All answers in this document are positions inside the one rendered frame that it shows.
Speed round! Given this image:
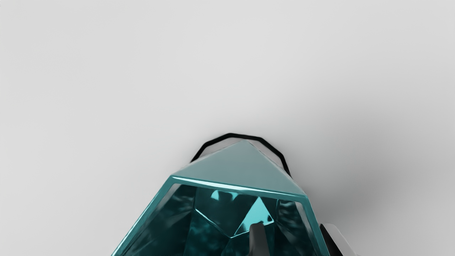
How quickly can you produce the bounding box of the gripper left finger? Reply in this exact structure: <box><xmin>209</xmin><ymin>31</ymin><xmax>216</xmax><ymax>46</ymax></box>
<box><xmin>248</xmin><ymin>222</ymin><xmax>270</xmax><ymax>256</ymax></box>

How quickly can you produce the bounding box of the teal faceted mug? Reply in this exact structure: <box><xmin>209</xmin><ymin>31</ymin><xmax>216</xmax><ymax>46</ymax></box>
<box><xmin>111</xmin><ymin>140</ymin><xmax>330</xmax><ymax>256</ymax></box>

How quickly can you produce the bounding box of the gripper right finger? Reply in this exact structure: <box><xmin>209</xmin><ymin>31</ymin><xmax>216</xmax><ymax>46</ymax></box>
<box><xmin>319</xmin><ymin>223</ymin><xmax>357</xmax><ymax>256</ymax></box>

